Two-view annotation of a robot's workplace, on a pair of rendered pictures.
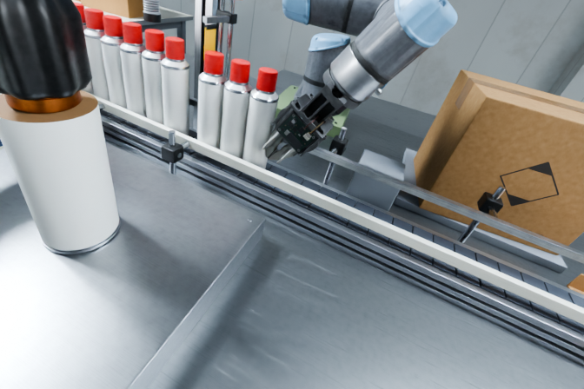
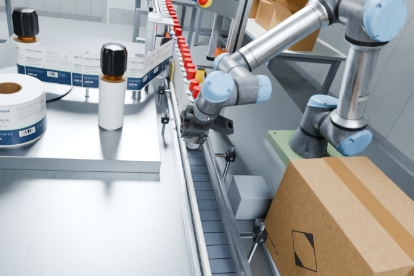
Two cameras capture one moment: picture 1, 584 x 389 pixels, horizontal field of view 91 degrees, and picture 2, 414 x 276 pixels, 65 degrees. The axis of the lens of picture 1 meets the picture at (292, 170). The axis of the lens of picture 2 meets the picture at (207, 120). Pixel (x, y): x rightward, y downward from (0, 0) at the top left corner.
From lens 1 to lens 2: 81 cm
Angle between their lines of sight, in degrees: 47
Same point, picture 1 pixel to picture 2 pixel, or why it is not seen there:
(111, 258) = (105, 135)
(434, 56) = not seen: outside the picture
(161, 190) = (145, 129)
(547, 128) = (312, 202)
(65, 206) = (102, 108)
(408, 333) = (150, 242)
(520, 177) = (300, 239)
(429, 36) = (207, 96)
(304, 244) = (170, 188)
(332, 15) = not seen: hidden behind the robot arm
